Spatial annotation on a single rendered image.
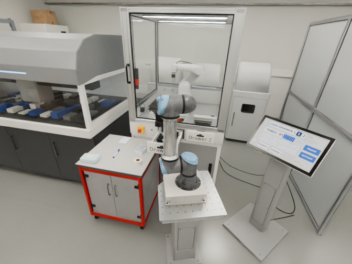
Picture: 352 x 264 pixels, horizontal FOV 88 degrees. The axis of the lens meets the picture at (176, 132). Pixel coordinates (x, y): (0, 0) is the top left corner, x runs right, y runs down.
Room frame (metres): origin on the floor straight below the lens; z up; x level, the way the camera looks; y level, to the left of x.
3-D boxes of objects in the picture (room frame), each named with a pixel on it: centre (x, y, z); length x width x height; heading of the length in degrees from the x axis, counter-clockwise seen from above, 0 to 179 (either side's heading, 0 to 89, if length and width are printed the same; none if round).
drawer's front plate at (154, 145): (1.41, 0.12, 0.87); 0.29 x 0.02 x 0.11; 79
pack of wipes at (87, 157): (1.34, 0.76, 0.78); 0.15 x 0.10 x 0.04; 84
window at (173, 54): (1.74, 0.01, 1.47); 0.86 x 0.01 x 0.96; 79
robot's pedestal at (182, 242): (1.03, -0.10, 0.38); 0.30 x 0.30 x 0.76; 8
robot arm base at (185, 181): (1.03, -0.10, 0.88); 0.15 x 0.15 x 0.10
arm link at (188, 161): (1.04, -0.09, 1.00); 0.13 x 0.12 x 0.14; 102
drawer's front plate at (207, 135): (1.66, -0.25, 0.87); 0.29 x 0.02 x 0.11; 79
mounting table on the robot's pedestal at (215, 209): (1.01, -0.11, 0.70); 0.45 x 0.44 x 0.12; 8
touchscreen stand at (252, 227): (1.26, -0.87, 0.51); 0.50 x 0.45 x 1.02; 127
